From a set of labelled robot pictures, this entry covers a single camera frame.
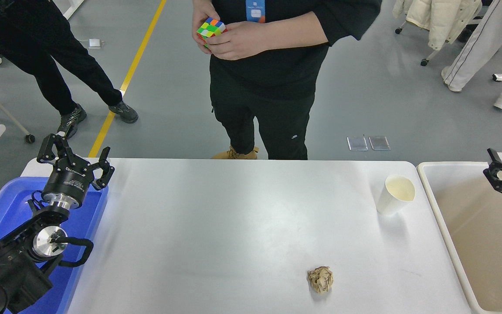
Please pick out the white frame leg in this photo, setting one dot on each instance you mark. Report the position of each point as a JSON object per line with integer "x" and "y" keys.
{"x": 70, "y": 8}

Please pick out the person with tan boots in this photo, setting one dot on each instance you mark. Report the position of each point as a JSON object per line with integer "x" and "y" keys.
{"x": 268, "y": 83}

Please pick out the person with grey shoes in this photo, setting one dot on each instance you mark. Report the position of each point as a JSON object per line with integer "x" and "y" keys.
{"x": 37, "y": 43}

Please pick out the white paper cup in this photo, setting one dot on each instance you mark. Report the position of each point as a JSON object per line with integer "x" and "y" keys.
{"x": 388, "y": 203}

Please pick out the person with black trousers seated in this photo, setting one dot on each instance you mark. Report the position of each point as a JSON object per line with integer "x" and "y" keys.
{"x": 469, "y": 32}

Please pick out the person's left hand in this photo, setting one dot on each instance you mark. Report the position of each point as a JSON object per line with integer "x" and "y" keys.
{"x": 242, "y": 41}

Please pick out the colourful puzzle cube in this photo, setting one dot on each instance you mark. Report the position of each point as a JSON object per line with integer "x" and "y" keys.
{"x": 211, "y": 29}

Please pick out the tan paper ball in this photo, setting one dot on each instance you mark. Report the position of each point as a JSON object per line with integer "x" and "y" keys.
{"x": 320, "y": 280}

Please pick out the white bar on floor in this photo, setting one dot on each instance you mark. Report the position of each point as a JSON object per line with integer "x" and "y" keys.
{"x": 501, "y": 77}

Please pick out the person's left forearm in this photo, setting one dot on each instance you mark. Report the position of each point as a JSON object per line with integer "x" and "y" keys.
{"x": 299, "y": 28}

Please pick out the blue and orange badge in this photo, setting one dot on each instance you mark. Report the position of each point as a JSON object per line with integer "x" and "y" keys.
{"x": 255, "y": 11}

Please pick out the large pale plastic bin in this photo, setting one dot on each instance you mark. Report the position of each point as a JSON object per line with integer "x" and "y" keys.
{"x": 473, "y": 235}

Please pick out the grey wheeled chair base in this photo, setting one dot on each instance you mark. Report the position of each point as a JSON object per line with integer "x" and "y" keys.
{"x": 29, "y": 139}

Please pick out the blue plastic tray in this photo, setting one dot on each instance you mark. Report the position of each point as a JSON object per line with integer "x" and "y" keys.
{"x": 11, "y": 205}

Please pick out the person's right hand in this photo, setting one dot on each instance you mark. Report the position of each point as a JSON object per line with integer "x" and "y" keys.
{"x": 201, "y": 13}

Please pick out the cream padded jacket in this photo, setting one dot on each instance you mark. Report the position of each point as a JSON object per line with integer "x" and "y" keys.
{"x": 438, "y": 17}

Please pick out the square metal floor plate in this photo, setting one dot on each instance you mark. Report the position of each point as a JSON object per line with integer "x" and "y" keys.
{"x": 357, "y": 143}
{"x": 379, "y": 143}

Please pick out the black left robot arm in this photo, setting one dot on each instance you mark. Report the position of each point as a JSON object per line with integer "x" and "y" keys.
{"x": 11, "y": 270}

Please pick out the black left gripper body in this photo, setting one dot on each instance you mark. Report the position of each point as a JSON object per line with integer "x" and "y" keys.
{"x": 69, "y": 181}

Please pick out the person with white trousers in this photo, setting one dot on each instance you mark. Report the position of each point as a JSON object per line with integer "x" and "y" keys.
{"x": 486, "y": 39}

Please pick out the white wheeled chair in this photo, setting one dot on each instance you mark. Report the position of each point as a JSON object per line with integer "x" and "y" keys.
{"x": 435, "y": 54}

